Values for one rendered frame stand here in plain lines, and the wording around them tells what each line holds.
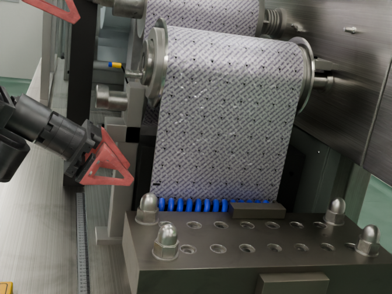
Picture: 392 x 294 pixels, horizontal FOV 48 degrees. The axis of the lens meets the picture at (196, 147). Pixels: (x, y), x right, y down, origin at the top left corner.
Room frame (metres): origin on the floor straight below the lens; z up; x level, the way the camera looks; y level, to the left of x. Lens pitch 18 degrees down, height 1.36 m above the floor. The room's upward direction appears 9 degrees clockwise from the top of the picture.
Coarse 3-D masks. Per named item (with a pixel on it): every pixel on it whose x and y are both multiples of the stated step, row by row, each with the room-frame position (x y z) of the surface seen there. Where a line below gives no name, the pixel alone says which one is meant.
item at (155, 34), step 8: (152, 32) 0.74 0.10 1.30; (160, 32) 0.71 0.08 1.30; (160, 40) 0.70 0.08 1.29; (160, 48) 0.69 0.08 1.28; (160, 56) 0.68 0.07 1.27; (160, 64) 0.68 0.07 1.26; (304, 64) 0.77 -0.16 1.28; (160, 72) 0.68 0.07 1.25; (304, 72) 0.76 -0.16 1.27; (152, 80) 0.69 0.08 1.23; (304, 80) 0.76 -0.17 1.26; (152, 88) 0.69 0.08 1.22; (152, 96) 0.71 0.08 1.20
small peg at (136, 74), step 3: (126, 69) 0.72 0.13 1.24; (126, 72) 0.71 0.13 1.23; (129, 72) 0.72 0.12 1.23; (132, 72) 0.72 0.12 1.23; (135, 72) 0.72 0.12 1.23; (138, 72) 0.72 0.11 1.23; (141, 72) 0.72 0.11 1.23; (126, 75) 0.71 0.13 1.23; (129, 75) 0.72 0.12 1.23; (132, 75) 0.72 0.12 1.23; (135, 75) 0.72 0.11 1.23; (138, 75) 0.72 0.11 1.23; (141, 75) 0.72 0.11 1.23; (135, 78) 0.72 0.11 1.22; (138, 78) 0.72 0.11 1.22; (141, 78) 0.72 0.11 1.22
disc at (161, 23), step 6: (162, 18) 0.73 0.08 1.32; (156, 24) 0.76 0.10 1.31; (162, 24) 0.71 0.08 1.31; (162, 30) 0.71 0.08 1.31; (162, 36) 0.70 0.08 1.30; (162, 60) 0.68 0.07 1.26; (162, 66) 0.68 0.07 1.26; (162, 72) 0.67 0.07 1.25; (162, 78) 0.67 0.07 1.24; (162, 84) 0.67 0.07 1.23; (162, 90) 0.67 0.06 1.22; (156, 96) 0.69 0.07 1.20; (150, 102) 0.73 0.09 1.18; (156, 102) 0.69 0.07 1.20
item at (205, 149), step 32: (160, 128) 0.68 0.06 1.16; (192, 128) 0.70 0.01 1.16; (224, 128) 0.71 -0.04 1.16; (256, 128) 0.73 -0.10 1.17; (288, 128) 0.75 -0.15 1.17; (160, 160) 0.68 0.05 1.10; (192, 160) 0.70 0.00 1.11; (224, 160) 0.72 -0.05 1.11; (256, 160) 0.73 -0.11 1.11; (160, 192) 0.68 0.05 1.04; (192, 192) 0.70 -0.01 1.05; (224, 192) 0.72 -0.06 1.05; (256, 192) 0.74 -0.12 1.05
